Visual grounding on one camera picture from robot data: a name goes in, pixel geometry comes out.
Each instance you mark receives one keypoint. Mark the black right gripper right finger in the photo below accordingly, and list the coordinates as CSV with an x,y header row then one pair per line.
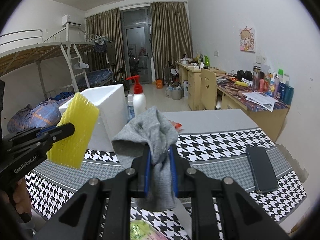
x,y
180,183

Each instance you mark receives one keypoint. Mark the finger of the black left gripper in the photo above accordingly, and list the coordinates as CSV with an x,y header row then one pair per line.
x,y
56,133

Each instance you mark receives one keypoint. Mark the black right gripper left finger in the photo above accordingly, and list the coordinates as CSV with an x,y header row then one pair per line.
x,y
141,179

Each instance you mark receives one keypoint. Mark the yellow foam net sleeve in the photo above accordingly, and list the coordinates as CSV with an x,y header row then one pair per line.
x,y
83,115

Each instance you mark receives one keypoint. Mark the grey sock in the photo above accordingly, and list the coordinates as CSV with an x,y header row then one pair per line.
x,y
153,129

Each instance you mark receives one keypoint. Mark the left hand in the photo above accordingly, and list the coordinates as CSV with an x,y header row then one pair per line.
x,y
22,198

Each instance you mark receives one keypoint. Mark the blue plaid bedding bundle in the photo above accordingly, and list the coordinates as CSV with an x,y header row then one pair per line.
x,y
45,114

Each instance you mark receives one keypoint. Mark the houndstooth table runner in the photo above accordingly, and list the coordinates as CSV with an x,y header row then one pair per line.
x,y
95,202

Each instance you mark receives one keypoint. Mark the blue spray bottle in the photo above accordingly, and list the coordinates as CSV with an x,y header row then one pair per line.
x,y
130,107

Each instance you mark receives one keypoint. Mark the red snack packet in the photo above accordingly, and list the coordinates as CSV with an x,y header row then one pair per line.
x,y
176,125

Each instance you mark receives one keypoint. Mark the green tissue pack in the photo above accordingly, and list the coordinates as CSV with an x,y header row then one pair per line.
x,y
141,230

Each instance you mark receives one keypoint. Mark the white lotion pump bottle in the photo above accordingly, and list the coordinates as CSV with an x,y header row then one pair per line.
x,y
139,99

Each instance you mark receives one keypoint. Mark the white styrofoam box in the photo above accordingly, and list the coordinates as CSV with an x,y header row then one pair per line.
x,y
111,102

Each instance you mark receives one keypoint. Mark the metal bunk bed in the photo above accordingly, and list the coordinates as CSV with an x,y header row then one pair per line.
x,y
61,59

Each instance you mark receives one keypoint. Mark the orange bucket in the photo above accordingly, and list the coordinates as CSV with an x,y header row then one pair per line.
x,y
159,84

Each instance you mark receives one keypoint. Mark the black smartphone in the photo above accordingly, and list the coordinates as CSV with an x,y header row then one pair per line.
x,y
262,170

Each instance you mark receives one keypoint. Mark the far wooden desk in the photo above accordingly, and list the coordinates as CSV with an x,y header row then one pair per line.
x,y
190,79

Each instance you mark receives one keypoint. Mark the wooden smiley chair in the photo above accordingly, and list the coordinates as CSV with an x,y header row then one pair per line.
x,y
208,89

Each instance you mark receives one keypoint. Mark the white air conditioner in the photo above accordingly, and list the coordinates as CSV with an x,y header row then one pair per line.
x,y
68,19

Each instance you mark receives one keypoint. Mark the brown left curtain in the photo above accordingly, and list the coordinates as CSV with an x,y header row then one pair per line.
x,y
104,30

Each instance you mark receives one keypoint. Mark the brown curtain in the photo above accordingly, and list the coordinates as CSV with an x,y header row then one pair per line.
x,y
104,30
170,34

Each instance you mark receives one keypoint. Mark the white papers on desk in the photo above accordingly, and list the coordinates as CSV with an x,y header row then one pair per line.
x,y
261,99

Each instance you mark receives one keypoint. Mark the brown right curtain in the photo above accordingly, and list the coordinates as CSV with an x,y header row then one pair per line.
x,y
170,34

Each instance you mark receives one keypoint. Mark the black headphones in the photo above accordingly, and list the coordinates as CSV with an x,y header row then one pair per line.
x,y
244,75

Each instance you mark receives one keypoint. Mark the glass balcony door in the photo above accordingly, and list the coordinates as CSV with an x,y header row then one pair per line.
x,y
136,28

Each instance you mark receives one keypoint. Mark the anime girl poster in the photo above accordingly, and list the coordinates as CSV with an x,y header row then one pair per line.
x,y
247,39

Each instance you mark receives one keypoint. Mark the wooden desk near wall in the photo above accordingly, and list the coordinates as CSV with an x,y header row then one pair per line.
x,y
271,122

